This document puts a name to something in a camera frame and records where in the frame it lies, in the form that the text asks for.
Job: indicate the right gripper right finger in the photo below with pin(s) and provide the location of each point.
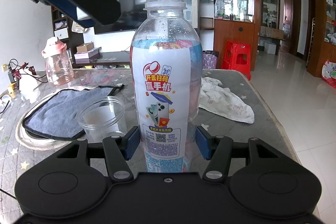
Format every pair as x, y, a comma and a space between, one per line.
217, 151

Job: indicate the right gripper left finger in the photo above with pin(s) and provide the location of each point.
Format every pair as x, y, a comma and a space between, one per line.
118, 150

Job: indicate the clear labelled drink bottle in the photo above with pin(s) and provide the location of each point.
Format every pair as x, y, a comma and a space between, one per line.
166, 66

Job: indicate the white tote bag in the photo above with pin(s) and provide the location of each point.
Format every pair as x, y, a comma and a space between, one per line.
77, 28

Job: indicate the stacked boxes on stand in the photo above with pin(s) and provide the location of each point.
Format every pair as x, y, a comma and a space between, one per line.
86, 52

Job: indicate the clear plastic cup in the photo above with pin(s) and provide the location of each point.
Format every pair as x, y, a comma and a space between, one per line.
103, 118

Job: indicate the black flat television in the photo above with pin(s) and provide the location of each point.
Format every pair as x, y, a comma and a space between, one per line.
132, 16

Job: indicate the white crumpled towel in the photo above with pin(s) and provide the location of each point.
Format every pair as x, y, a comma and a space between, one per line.
221, 101

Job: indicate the pink lidded clear jug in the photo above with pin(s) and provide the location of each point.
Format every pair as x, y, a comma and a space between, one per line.
58, 66

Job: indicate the blue cloth black trim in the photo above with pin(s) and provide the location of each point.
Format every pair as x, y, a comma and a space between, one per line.
56, 117

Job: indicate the purple patterned bin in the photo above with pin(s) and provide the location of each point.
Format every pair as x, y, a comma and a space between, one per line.
210, 59

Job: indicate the red plastic stool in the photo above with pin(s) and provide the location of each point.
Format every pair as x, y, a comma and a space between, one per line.
237, 57

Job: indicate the colourful baby play mat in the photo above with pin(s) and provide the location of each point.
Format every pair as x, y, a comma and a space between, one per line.
329, 73

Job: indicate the dark wall shelf unit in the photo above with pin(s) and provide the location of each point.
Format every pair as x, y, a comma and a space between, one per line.
62, 29

